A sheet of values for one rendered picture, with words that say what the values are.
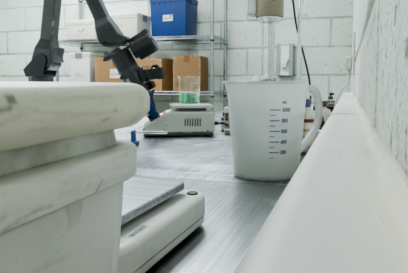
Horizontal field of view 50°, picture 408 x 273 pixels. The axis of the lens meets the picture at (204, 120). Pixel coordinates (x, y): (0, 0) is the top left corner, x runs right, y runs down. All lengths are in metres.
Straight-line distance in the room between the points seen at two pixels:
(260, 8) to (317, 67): 2.07
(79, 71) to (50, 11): 2.69
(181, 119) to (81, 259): 1.06
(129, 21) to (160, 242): 3.40
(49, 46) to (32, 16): 3.46
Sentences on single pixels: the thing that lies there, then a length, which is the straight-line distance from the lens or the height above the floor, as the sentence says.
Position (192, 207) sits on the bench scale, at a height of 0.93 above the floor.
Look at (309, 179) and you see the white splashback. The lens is 0.19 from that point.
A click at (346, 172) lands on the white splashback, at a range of 0.21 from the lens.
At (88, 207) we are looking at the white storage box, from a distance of 0.16.
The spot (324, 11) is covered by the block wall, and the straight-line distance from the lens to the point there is 3.70.
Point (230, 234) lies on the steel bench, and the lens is 0.44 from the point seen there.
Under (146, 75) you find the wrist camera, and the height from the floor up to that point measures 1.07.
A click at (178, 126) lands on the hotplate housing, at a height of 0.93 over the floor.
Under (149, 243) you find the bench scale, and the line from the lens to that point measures 0.34.
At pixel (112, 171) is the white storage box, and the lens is 0.17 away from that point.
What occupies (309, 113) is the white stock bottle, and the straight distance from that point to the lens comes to 0.95.
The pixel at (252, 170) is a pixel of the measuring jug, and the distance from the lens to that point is 0.67.
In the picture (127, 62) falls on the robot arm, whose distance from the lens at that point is 1.22.
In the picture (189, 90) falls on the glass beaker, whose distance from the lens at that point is 1.25.
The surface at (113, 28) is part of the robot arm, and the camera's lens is 1.23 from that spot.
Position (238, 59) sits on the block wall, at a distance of 3.77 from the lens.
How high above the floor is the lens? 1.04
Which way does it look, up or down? 5 degrees down
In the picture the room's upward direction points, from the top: straight up
